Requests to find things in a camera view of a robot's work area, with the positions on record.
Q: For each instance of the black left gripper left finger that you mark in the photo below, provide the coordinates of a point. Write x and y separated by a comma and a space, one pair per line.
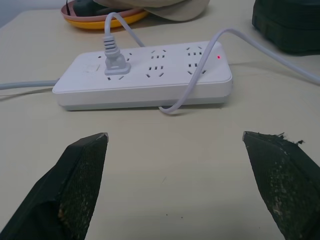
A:
72, 190

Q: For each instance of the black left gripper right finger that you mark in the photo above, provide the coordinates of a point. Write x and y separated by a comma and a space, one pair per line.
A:
282, 185

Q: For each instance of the white power strip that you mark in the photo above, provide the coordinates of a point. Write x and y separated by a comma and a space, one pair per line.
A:
145, 75

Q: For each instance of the dark green box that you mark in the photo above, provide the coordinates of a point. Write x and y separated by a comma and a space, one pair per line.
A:
287, 22

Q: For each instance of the yellow plastic plate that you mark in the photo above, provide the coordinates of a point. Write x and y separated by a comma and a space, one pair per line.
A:
105, 23

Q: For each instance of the dark object on plates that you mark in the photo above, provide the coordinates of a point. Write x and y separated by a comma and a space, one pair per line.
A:
87, 6

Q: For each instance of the beige cloth cap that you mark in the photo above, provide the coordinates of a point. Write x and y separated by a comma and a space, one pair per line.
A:
172, 8

